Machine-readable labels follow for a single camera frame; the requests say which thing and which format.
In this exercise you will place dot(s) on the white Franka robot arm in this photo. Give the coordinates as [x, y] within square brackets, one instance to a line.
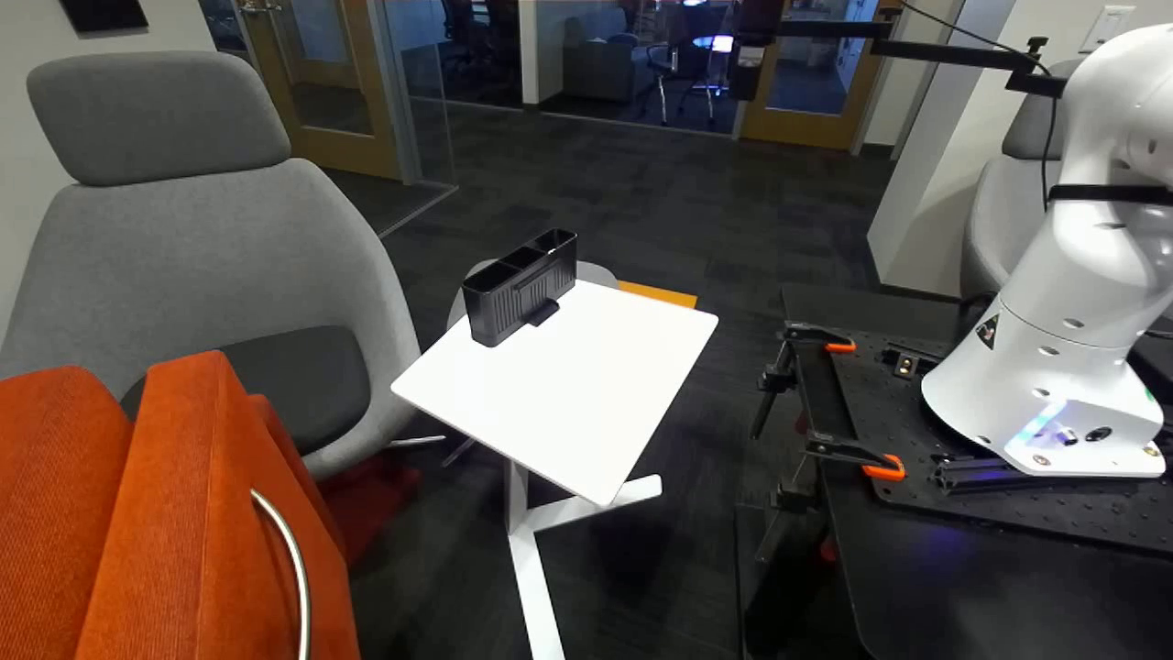
[1076, 306]

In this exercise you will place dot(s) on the black cutlery organizer box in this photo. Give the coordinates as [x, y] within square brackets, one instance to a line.
[516, 306]

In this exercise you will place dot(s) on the wooden framed glass door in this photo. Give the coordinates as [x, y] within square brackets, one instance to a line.
[810, 131]
[368, 121]

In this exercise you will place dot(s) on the grey armchair with dark cushion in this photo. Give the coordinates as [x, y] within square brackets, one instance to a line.
[186, 243]

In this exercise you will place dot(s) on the light grey lounge chair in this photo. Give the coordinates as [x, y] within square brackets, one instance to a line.
[1009, 206]

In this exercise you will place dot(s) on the orange upholstered sofa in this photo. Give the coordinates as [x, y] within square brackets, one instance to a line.
[186, 516]

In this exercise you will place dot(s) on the black boom rod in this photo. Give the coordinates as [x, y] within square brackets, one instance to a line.
[955, 53]

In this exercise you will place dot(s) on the black robot stand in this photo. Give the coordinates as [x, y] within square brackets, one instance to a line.
[977, 598]

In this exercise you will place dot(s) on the white table pedestal base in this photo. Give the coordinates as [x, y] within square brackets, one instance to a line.
[535, 573]

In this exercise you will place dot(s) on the black wall frame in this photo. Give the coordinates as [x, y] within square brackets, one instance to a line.
[104, 15]

